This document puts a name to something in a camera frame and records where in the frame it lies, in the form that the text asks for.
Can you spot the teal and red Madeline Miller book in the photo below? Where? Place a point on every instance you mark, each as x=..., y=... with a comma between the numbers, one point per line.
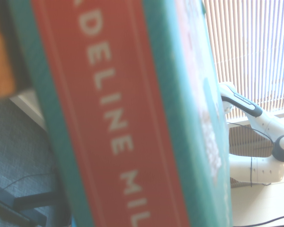
x=123, y=118

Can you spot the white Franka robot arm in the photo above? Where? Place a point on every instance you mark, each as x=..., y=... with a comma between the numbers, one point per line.
x=262, y=146

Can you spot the white baseboard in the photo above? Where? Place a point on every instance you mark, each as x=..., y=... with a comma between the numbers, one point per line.
x=29, y=108

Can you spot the white vertical window blinds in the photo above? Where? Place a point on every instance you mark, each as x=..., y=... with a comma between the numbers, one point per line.
x=251, y=52

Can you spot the black metal stand legs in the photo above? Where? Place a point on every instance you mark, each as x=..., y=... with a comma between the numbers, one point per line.
x=26, y=205

